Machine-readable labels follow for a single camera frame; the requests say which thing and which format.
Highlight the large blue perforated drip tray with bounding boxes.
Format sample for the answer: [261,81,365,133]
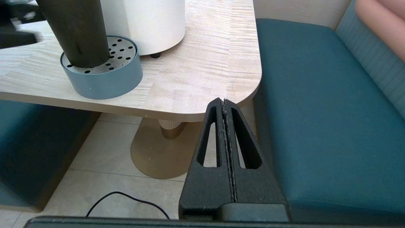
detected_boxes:
[60,35,143,100]

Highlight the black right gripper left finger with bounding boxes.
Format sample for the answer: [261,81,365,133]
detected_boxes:
[179,98,237,220]

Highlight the dark brown plastic cup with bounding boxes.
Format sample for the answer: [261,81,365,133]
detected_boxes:
[36,0,110,68]

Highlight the brass table pedestal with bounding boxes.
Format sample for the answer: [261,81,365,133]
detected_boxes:
[130,117,206,180]

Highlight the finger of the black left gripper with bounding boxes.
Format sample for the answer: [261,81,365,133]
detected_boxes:
[0,3,45,25]
[0,30,42,50]

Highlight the clear water dispenser white base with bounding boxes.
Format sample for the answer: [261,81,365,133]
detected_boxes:
[101,0,186,58]

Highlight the teal bench sofa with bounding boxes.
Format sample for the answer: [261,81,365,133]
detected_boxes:
[0,100,102,212]
[253,0,405,222]

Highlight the black floor cable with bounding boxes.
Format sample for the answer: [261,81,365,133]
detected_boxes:
[85,191,170,219]

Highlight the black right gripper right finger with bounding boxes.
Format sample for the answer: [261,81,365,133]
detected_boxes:
[221,99,290,222]

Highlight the pink bolster cushion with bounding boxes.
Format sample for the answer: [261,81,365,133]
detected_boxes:
[354,0,405,62]

